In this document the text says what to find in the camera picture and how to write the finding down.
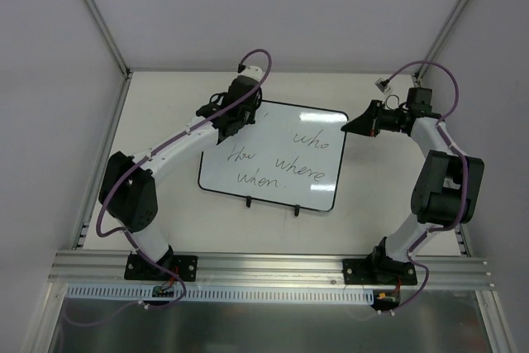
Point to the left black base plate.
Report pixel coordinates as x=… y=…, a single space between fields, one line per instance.
x=138 y=269

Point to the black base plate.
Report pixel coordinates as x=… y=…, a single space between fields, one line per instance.
x=138 y=269
x=378 y=272

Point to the right aluminium frame post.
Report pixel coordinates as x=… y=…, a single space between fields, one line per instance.
x=462 y=45

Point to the aluminium extrusion rail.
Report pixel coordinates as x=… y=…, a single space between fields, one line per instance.
x=261 y=270

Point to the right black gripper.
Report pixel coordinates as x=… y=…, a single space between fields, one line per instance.
x=374 y=118

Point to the left aluminium frame post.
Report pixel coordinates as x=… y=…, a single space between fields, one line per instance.
x=113 y=49

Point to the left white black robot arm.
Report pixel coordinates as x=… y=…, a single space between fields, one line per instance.
x=129 y=186

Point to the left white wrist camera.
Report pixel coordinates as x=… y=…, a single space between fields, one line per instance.
x=250 y=71

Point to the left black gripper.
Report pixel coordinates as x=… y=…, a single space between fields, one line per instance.
x=233 y=122

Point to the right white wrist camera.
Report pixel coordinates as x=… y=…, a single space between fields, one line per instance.
x=383 y=86

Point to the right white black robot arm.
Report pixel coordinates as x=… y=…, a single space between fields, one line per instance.
x=444 y=196

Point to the white whiteboard black frame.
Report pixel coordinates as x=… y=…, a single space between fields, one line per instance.
x=291 y=156

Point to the aluminium frame post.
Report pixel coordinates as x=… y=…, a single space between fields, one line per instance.
x=113 y=49
x=462 y=45

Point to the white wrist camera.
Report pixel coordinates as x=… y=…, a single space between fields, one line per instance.
x=250 y=71
x=383 y=86

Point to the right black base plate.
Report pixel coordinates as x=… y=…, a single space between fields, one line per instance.
x=378 y=272

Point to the white slotted cable duct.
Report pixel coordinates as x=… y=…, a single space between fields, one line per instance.
x=222 y=294

